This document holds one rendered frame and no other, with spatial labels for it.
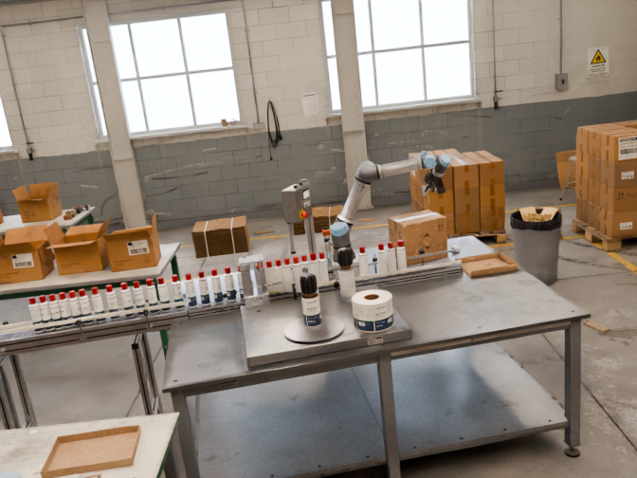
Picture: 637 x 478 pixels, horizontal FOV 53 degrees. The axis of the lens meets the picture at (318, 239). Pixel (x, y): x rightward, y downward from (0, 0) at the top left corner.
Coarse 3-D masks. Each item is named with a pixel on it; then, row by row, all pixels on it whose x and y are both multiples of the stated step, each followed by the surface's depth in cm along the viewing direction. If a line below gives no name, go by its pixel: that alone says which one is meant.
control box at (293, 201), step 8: (296, 184) 381; (304, 184) 378; (288, 192) 366; (296, 192) 365; (288, 200) 368; (296, 200) 366; (304, 200) 374; (288, 208) 369; (296, 208) 367; (288, 216) 371; (296, 216) 369
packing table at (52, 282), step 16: (96, 272) 491; (112, 272) 487; (128, 272) 483; (144, 272) 478; (160, 272) 476; (176, 272) 546; (0, 288) 479; (16, 288) 474; (32, 288) 474; (48, 288) 474; (64, 288) 479; (80, 288) 479; (160, 336) 490
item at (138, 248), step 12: (144, 228) 508; (108, 240) 479; (120, 240) 481; (132, 240) 482; (144, 240) 483; (156, 240) 504; (108, 252) 483; (120, 252) 484; (132, 252) 485; (144, 252) 486; (156, 252) 497; (120, 264) 486; (132, 264) 487; (144, 264) 488; (156, 264) 489
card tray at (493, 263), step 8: (472, 256) 408; (480, 256) 409; (488, 256) 410; (496, 256) 411; (504, 256) 403; (464, 264) 406; (472, 264) 404; (480, 264) 403; (488, 264) 401; (496, 264) 400; (504, 264) 398; (512, 264) 393; (464, 272) 392; (472, 272) 383; (480, 272) 383; (488, 272) 384; (496, 272) 385
